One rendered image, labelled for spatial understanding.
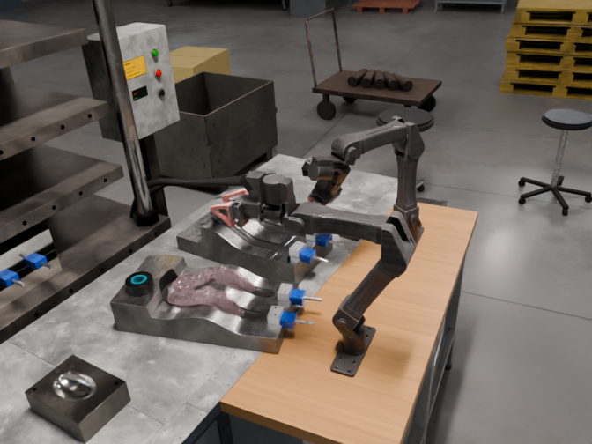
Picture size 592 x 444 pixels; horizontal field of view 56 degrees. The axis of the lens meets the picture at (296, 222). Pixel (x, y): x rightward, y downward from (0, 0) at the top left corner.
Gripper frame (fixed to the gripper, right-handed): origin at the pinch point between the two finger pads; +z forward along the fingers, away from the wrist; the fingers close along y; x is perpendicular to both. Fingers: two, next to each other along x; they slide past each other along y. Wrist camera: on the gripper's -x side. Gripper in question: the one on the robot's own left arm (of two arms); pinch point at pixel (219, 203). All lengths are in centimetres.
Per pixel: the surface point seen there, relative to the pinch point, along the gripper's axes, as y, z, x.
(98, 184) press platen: -25, 70, 16
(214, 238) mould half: -23.3, 20.7, 28.5
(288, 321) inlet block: 3.0, -19.1, 33.2
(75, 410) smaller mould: 50, 15, 32
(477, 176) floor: -288, -34, 120
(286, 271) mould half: -19.9, -7.8, 33.8
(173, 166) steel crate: -191, 170, 94
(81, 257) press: -10, 72, 39
